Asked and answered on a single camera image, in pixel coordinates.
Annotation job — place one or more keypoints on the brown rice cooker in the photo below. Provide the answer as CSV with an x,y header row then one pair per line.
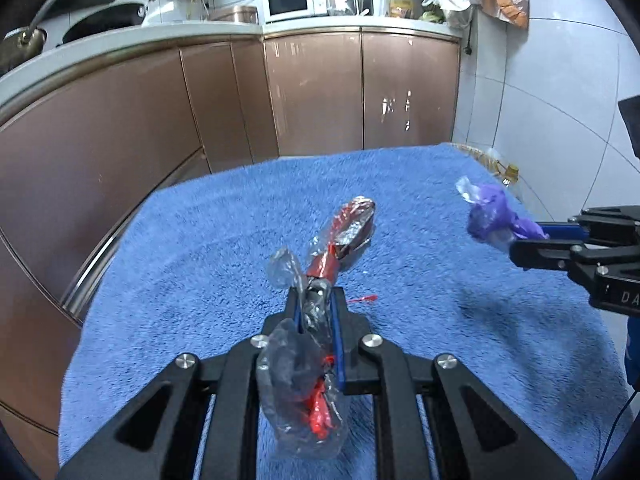
x,y
235,14

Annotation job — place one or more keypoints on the black wok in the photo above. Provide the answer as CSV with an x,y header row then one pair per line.
x,y
122,15

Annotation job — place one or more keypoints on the brown kitchen cabinets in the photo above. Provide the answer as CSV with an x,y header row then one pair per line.
x,y
77,164

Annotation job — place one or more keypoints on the beige lined trash bin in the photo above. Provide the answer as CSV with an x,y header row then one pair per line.
x,y
485,159

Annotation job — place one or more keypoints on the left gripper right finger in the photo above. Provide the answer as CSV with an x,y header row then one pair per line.
x,y
433,418

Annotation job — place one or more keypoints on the blue towel table cover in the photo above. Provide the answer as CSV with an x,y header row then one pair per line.
x,y
190,275

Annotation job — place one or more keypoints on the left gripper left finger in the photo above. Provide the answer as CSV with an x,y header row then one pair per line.
x,y
194,419

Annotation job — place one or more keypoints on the brass pan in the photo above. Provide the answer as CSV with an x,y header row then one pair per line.
x,y
24,43

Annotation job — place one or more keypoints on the purple wrapper knot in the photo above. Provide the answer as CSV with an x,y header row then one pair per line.
x,y
491,219

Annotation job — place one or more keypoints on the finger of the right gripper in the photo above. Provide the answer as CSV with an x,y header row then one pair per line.
x,y
555,255
617,224

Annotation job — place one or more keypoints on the large cooking oil bottle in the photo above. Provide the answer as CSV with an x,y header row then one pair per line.
x,y
507,174

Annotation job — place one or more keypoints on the white microwave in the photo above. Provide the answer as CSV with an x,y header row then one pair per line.
x,y
287,10

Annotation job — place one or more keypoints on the white countertop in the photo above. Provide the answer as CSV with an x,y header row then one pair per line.
x,y
55,68

